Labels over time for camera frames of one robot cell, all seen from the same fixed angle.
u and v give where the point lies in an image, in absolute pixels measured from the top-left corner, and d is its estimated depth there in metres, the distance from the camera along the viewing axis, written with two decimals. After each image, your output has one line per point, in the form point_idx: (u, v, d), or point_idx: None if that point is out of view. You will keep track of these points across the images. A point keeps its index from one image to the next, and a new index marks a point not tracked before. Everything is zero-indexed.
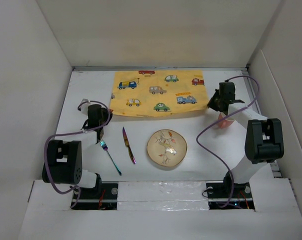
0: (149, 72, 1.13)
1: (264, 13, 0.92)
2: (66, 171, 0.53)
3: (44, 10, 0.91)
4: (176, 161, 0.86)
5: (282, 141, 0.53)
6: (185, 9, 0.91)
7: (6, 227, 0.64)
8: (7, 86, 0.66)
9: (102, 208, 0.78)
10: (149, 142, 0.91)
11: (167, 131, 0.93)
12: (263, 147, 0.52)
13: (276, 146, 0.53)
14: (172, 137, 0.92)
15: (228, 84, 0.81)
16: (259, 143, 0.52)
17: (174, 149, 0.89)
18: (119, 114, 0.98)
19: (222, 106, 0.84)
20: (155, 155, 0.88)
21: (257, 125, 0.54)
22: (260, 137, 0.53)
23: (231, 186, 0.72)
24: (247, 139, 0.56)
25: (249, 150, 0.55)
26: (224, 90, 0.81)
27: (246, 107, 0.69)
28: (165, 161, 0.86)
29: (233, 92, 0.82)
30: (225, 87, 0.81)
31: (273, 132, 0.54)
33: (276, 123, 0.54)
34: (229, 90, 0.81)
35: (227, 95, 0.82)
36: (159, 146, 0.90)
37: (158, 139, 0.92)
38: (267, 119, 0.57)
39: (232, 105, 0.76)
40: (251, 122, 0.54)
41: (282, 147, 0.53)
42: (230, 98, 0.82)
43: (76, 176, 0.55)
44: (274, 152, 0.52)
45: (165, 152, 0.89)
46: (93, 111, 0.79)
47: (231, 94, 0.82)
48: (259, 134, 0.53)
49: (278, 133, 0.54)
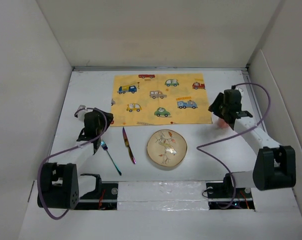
0: (149, 75, 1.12)
1: (264, 13, 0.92)
2: (61, 197, 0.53)
3: (44, 11, 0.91)
4: (176, 161, 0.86)
5: (293, 171, 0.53)
6: (185, 9, 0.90)
7: (6, 228, 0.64)
8: (7, 86, 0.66)
9: (102, 208, 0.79)
10: (149, 142, 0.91)
11: (167, 131, 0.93)
12: (274, 178, 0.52)
13: (287, 175, 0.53)
14: (172, 137, 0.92)
15: (235, 93, 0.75)
16: (270, 175, 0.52)
17: (174, 149, 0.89)
18: (119, 125, 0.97)
19: (227, 117, 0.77)
20: (155, 155, 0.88)
21: (269, 155, 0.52)
22: (271, 167, 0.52)
23: (234, 187, 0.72)
24: (257, 164, 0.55)
25: (258, 177, 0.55)
26: (230, 98, 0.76)
27: (255, 126, 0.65)
28: (165, 161, 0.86)
29: (239, 102, 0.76)
30: (231, 95, 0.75)
31: (284, 160, 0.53)
33: (290, 152, 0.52)
34: (234, 100, 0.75)
35: (233, 104, 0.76)
36: (159, 146, 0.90)
37: (158, 139, 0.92)
38: (279, 146, 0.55)
39: (239, 120, 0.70)
40: (262, 153, 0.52)
41: (293, 176, 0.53)
42: (236, 108, 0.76)
43: (73, 200, 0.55)
44: (285, 181, 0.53)
45: (165, 152, 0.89)
46: (91, 122, 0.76)
47: (237, 104, 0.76)
48: (270, 163, 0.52)
49: (290, 162, 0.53)
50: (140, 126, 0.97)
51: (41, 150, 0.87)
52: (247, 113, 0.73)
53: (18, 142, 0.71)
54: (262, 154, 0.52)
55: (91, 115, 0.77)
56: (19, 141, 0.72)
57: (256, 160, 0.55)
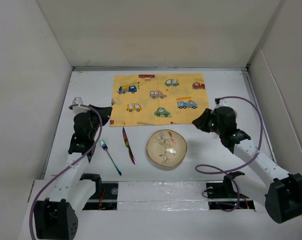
0: (149, 75, 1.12)
1: (265, 13, 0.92)
2: (59, 231, 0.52)
3: (44, 10, 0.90)
4: (176, 161, 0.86)
5: None
6: (185, 9, 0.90)
7: (6, 228, 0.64)
8: (8, 86, 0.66)
9: (102, 208, 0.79)
10: (149, 142, 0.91)
11: (167, 131, 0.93)
12: (289, 209, 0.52)
13: (300, 203, 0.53)
14: (172, 137, 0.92)
15: (229, 114, 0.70)
16: (285, 207, 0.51)
17: (174, 149, 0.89)
18: (120, 125, 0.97)
19: (224, 140, 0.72)
20: (155, 155, 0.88)
21: (281, 189, 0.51)
22: (285, 200, 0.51)
23: (237, 192, 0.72)
24: (270, 199, 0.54)
25: (273, 211, 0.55)
26: (225, 120, 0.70)
27: (258, 151, 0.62)
28: (165, 161, 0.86)
29: (234, 122, 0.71)
30: (226, 117, 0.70)
31: (295, 189, 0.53)
33: (300, 180, 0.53)
34: (230, 121, 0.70)
35: (228, 126, 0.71)
36: (158, 146, 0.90)
37: (158, 139, 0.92)
38: (288, 174, 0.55)
39: (239, 145, 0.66)
40: (274, 187, 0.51)
41: None
42: (232, 130, 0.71)
43: (72, 232, 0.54)
44: (300, 208, 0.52)
45: (165, 152, 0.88)
46: (82, 128, 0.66)
47: (233, 125, 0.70)
48: (284, 199, 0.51)
49: None
50: (140, 126, 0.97)
51: (41, 150, 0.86)
52: (244, 134, 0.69)
53: (18, 142, 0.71)
54: (274, 189, 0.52)
55: (82, 120, 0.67)
56: (19, 141, 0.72)
57: (268, 193, 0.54)
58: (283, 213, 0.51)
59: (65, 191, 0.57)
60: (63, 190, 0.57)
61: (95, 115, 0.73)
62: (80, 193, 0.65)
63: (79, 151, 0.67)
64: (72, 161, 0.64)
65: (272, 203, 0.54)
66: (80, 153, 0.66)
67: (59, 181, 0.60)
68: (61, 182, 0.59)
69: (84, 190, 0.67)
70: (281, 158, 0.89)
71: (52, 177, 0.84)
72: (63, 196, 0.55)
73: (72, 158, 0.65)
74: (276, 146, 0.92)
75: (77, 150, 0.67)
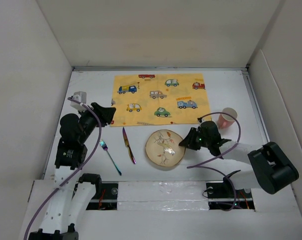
0: (149, 75, 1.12)
1: (265, 13, 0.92)
2: None
3: (44, 10, 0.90)
4: (174, 161, 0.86)
5: (289, 162, 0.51)
6: (185, 9, 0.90)
7: (6, 228, 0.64)
8: (8, 86, 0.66)
9: (102, 208, 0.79)
10: (147, 142, 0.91)
11: (165, 131, 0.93)
12: (275, 174, 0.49)
13: (286, 167, 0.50)
14: (171, 136, 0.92)
15: (212, 127, 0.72)
16: (270, 172, 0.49)
17: (173, 149, 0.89)
18: (120, 125, 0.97)
19: (212, 150, 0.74)
20: (154, 155, 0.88)
21: (258, 156, 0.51)
22: (266, 166, 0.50)
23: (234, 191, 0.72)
24: (257, 172, 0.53)
25: (265, 184, 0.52)
26: (209, 132, 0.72)
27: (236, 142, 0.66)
28: (164, 161, 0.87)
29: (218, 132, 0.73)
30: (209, 129, 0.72)
31: (274, 156, 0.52)
33: (273, 146, 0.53)
34: (214, 132, 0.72)
35: (213, 137, 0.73)
36: (158, 146, 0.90)
37: (156, 139, 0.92)
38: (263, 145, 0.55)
39: (223, 146, 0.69)
40: (252, 156, 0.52)
41: (292, 165, 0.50)
42: (218, 140, 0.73)
43: None
44: (287, 173, 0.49)
45: (164, 152, 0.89)
46: (70, 133, 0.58)
47: (217, 136, 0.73)
48: (265, 164, 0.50)
49: (280, 155, 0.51)
50: (140, 126, 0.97)
51: (41, 150, 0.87)
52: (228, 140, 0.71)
53: (18, 142, 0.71)
54: (253, 158, 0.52)
55: (71, 123, 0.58)
56: (19, 141, 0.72)
57: (254, 168, 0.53)
58: (271, 179, 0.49)
59: (58, 219, 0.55)
60: (55, 218, 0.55)
61: (91, 116, 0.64)
62: (78, 203, 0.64)
63: (68, 164, 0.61)
64: (61, 180, 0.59)
65: (260, 175, 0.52)
66: (69, 167, 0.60)
67: (50, 205, 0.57)
68: (52, 207, 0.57)
69: (82, 198, 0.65)
70: None
71: (52, 177, 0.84)
72: (56, 226, 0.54)
73: (61, 176, 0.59)
74: None
75: (66, 163, 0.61)
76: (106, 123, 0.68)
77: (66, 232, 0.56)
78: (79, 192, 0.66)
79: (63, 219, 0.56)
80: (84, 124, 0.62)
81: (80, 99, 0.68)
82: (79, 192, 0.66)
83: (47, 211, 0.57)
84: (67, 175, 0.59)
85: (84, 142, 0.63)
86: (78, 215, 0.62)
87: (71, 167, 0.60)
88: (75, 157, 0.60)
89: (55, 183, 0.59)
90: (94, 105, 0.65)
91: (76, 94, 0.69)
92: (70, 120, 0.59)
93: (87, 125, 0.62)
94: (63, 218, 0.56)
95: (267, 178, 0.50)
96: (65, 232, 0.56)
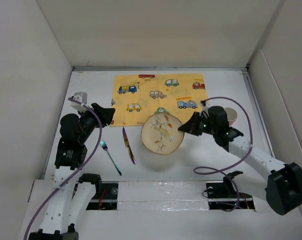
0: (149, 75, 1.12)
1: (264, 13, 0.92)
2: None
3: (45, 11, 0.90)
4: (172, 147, 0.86)
5: None
6: (185, 9, 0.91)
7: (6, 228, 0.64)
8: (8, 86, 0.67)
9: (102, 208, 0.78)
10: (144, 127, 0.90)
11: (163, 115, 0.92)
12: (290, 200, 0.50)
13: (300, 193, 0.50)
14: (169, 121, 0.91)
15: (221, 115, 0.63)
16: (285, 199, 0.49)
17: (171, 136, 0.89)
18: (120, 125, 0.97)
19: (218, 140, 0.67)
20: (151, 142, 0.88)
21: (280, 181, 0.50)
22: (284, 191, 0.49)
23: (237, 191, 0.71)
24: (270, 190, 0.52)
25: (274, 202, 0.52)
26: (217, 120, 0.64)
27: (251, 146, 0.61)
28: (161, 148, 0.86)
29: (227, 120, 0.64)
30: (217, 117, 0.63)
31: (293, 179, 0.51)
33: (296, 169, 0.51)
34: (222, 120, 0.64)
35: (221, 125, 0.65)
36: (155, 132, 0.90)
37: (153, 123, 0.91)
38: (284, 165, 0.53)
39: (233, 142, 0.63)
40: (272, 179, 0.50)
41: None
42: (225, 128, 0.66)
43: None
44: (300, 198, 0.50)
45: (161, 138, 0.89)
46: (69, 133, 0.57)
47: (225, 124, 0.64)
48: (283, 189, 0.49)
49: (300, 181, 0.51)
50: (140, 126, 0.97)
51: (41, 150, 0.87)
52: (237, 132, 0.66)
53: (18, 142, 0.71)
54: (273, 181, 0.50)
55: (71, 123, 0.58)
56: (19, 141, 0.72)
57: (267, 186, 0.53)
58: (285, 204, 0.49)
59: (58, 219, 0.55)
60: (55, 218, 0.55)
61: (91, 117, 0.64)
62: (78, 203, 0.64)
63: (68, 164, 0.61)
64: (61, 181, 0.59)
65: (273, 196, 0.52)
66: (69, 167, 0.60)
67: (50, 205, 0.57)
68: (52, 207, 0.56)
69: (82, 199, 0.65)
70: (282, 157, 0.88)
71: (52, 177, 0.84)
72: (56, 226, 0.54)
73: (61, 176, 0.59)
74: (276, 146, 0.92)
75: (66, 163, 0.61)
76: (106, 123, 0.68)
77: (66, 232, 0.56)
78: (79, 193, 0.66)
79: (63, 219, 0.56)
80: (84, 124, 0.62)
81: (80, 100, 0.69)
82: (79, 192, 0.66)
83: (46, 211, 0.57)
84: (67, 175, 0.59)
85: (84, 142, 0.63)
86: (78, 215, 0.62)
87: (71, 167, 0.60)
88: (75, 157, 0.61)
89: (54, 184, 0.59)
90: (94, 105, 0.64)
91: (77, 95, 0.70)
92: (70, 119, 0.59)
93: (87, 125, 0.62)
94: (63, 218, 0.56)
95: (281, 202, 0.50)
96: (65, 232, 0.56)
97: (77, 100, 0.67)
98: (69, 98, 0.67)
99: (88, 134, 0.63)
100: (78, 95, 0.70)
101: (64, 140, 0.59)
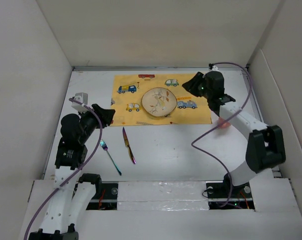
0: (149, 75, 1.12)
1: (264, 13, 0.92)
2: None
3: (44, 10, 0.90)
4: (161, 114, 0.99)
5: (283, 149, 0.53)
6: (185, 9, 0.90)
7: (6, 228, 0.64)
8: (8, 86, 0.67)
9: (102, 208, 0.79)
10: (147, 93, 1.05)
11: (165, 90, 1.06)
12: (266, 159, 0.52)
13: (276, 154, 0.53)
14: (168, 96, 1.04)
15: (218, 79, 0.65)
16: (262, 156, 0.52)
17: (164, 106, 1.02)
18: (119, 125, 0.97)
19: (211, 104, 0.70)
20: (147, 105, 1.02)
21: (260, 139, 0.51)
22: (262, 150, 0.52)
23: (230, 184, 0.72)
24: (249, 148, 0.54)
25: (251, 161, 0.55)
26: (213, 85, 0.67)
27: (240, 110, 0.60)
28: (153, 111, 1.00)
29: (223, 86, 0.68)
30: (214, 82, 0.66)
31: (273, 140, 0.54)
33: (277, 131, 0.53)
34: (218, 86, 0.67)
35: (216, 89, 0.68)
36: (153, 99, 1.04)
37: (156, 93, 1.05)
38: (267, 126, 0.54)
39: (224, 106, 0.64)
40: (253, 137, 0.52)
41: (283, 152, 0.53)
42: (219, 94, 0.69)
43: None
44: (275, 159, 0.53)
45: (156, 105, 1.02)
46: (70, 132, 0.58)
47: (220, 90, 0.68)
48: (262, 148, 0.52)
49: (279, 142, 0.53)
50: (140, 126, 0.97)
51: (41, 150, 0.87)
52: (230, 98, 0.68)
53: (18, 142, 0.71)
54: (253, 139, 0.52)
55: (71, 123, 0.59)
56: (19, 141, 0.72)
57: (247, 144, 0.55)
58: (261, 162, 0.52)
59: (58, 219, 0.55)
60: (55, 218, 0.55)
61: (91, 117, 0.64)
62: (78, 203, 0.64)
63: (68, 164, 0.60)
64: (61, 180, 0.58)
65: (251, 154, 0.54)
66: (69, 167, 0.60)
67: (50, 206, 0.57)
68: (52, 207, 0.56)
69: (82, 198, 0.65)
70: None
71: (52, 177, 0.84)
72: (56, 226, 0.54)
73: (62, 176, 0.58)
74: None
75: (66, 163, 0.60)
76: (106, 123, 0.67)
77: (66, 232, 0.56)
78: (79, 193, 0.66)
79: (63, 219, 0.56)
80: (85, 125, 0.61)
81: (81, 100, 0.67)
82: (79, 192, 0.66)
83: (46, 212, 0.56)
84: (67, 175, 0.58)
85: (84, 142, 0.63)
86: (78, 215, 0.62)
87: (71, 167, 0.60)
88: (75, 157, 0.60)
89: (55, 183, 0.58)
90: (94, 105, 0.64)
91: (78, 95, 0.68)
92: (70, 119, 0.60)
93: (87, 125, 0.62)
94: (63, 218, 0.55)
95: (257, 160, 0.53)
96: (65, 232, 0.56)
97: (78, 101, 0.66)
98: (71, 98, 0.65)
99: (88, 135, 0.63)
100: (79, 96, 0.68)
101: (65, 139, 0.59)
